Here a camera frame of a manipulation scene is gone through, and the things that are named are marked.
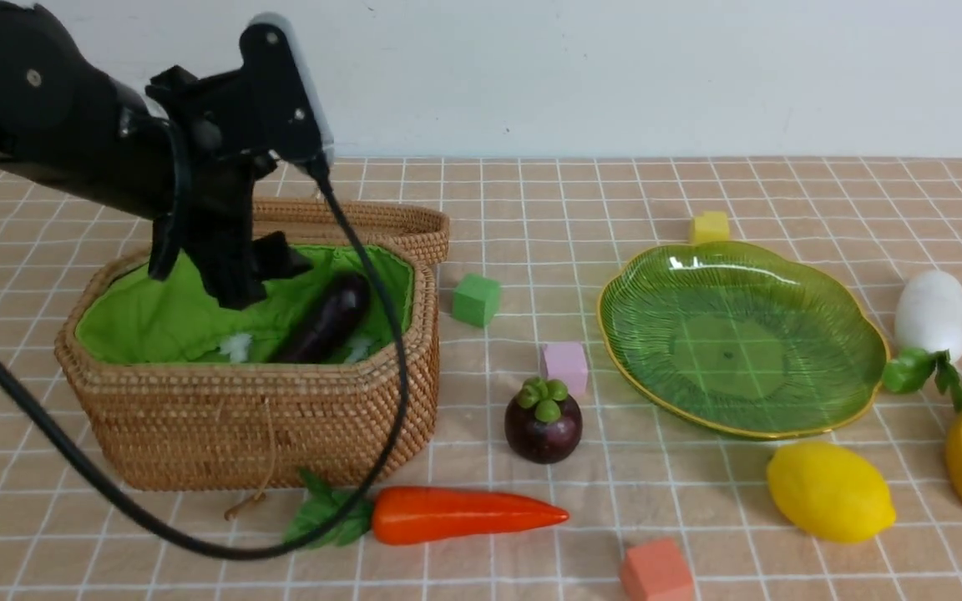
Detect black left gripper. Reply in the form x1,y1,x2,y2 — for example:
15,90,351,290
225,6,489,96
145,65,313,311

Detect dark purple eggplant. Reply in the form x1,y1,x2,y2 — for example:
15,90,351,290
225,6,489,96
267,271,371,365

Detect orange carrot with leaves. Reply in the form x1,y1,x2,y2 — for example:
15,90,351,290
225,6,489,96
309,486,570,548

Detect dark purple mangosteen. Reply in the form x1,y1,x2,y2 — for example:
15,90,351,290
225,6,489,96
504,376,583,464

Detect yellow lemon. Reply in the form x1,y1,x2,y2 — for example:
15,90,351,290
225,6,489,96
765,440,897,544

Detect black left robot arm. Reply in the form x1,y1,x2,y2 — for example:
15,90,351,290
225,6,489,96
0,1,332,311

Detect green fabric basket lining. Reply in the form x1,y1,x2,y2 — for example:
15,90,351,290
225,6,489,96
75,243,414,366

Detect woven wicker basket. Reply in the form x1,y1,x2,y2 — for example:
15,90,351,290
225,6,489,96
56,242,439,491

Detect green foam cube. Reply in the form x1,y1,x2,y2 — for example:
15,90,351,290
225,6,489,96
451,273,503,328

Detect pink foam cube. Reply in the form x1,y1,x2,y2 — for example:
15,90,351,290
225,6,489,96
541,341,590,398

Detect yellow foam cube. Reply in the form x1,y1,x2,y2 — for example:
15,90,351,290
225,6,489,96
688,210,732,245

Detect green glass leaf plate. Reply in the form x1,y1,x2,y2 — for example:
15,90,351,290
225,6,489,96
595,242,892,441

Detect beige checkered tablecloth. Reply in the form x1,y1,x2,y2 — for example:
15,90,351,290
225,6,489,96
0,157,962,600

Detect orange foam cube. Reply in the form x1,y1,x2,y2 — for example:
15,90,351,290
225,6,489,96
620,538,696,600

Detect white radish with leaves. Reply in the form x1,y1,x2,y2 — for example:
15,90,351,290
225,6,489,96
882,270,962,413

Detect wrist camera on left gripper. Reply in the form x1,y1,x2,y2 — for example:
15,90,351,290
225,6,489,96
238,12,335,170

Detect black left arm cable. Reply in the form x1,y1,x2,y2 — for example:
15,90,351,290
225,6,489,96
0,159,412,561

